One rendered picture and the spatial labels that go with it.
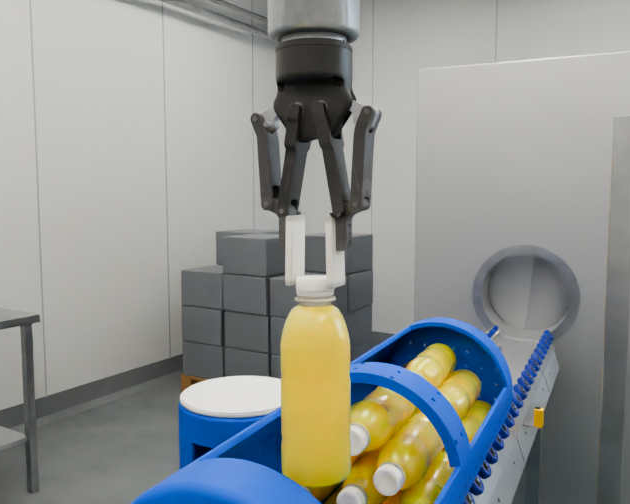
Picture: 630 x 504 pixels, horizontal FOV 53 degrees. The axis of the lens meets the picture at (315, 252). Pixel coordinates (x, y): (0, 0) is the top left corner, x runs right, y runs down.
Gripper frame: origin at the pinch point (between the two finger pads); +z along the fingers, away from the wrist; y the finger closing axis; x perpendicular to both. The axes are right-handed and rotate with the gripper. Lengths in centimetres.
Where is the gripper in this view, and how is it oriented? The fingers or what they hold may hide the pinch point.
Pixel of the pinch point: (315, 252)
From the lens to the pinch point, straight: 63.7
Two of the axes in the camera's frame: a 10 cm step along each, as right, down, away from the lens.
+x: -4.4, 0.8, -9.0
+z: 0.1, 10.0, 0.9
